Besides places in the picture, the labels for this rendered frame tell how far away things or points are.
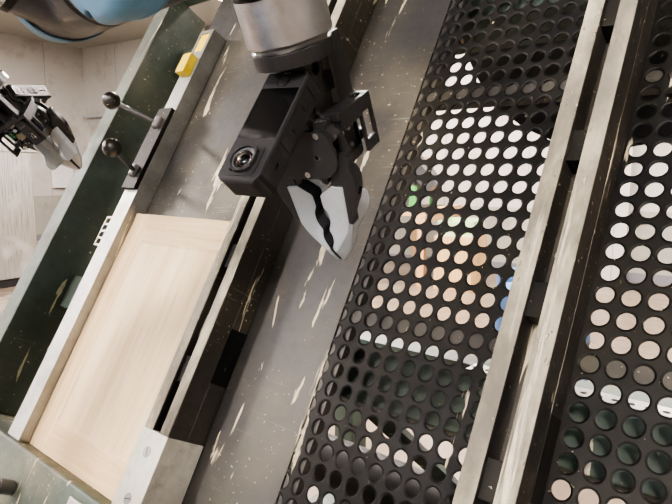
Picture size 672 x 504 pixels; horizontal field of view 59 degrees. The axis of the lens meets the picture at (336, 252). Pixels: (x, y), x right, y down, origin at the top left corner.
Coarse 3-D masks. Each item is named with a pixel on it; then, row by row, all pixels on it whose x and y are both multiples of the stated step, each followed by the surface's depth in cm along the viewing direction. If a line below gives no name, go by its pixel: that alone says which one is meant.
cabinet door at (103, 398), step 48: (144, 240) 118; (192, 240) 108; (144, 288) 111; (192, 288) 103; (96, 336) 113; (144, 336) 105; (96, 384) 107; (144, 384) 99; (48, 432) 109; (96, 432) 101; (96, 480) 95
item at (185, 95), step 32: (192, 96) 132; (160, 160) 127; (128, 192) 125; (128, 224) 123; (96, 256) 122; (96, 288) 118; (64, 320) 118; (64, 352) 115; (32, 384) 115; (32, 416) 111
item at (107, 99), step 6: (102, 96) 124; (108, 96) 124; (114, 96) 124; (102, 102) 124; (108, 102) 124; (114, 102) 124; (120, 102) 126; (108, 108) 125; (114, 108) 125; (126, 108) 126; (132, 108) 126; (138, 114) 127; (144, 114) 127; (150, 120) 128; (156, 120) 128; (156, 126) 127
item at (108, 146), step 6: (108, 138) 115; (114, 138) 115; (102, 144) 114; (108, 144) 114; (114, 144) 114; (120, 144) 115; (102, 150) 115; (108, 150) 114; (114, 150) 114; (120, 150) 115; (108, 156) 115; (114, 156) 115; (120, 156) 118; (126, 162) 121; (132, 168) 123; (138, 168) 125; (132, 174) 124
